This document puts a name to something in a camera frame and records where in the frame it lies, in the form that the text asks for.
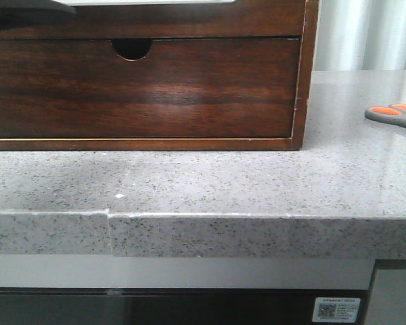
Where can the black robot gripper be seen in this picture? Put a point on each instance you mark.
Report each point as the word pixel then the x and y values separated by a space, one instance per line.
pixel 35 12

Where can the grey orange scissors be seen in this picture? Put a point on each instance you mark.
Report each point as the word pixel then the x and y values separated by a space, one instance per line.
pixel 393 114

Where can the dark wooden drawer cabinet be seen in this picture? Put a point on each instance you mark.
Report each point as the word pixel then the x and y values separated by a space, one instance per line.
pixel 136 49

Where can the white tray on cabinet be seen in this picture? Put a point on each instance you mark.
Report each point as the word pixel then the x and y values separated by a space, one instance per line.
pixel 139 2

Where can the black glass appliance front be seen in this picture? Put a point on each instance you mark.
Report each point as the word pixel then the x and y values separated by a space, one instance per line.
pixel 165 305

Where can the white curtain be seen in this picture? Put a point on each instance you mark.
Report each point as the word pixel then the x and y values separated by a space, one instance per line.
pixel 361 35

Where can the white QR code sticker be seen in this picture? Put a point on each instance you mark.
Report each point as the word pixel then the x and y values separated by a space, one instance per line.
pixel 336 310

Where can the grey cabinet door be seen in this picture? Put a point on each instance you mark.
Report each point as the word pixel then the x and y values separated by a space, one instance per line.
pixel 387 304

